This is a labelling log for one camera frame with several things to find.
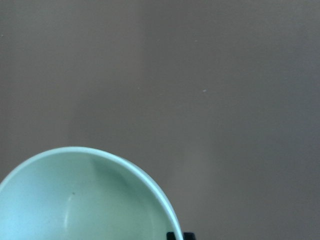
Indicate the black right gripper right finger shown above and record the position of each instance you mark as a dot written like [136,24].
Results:
[188,236]

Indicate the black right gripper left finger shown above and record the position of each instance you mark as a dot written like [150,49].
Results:
[170,236]

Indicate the mint green bowl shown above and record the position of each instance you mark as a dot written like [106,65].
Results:
[81,193]

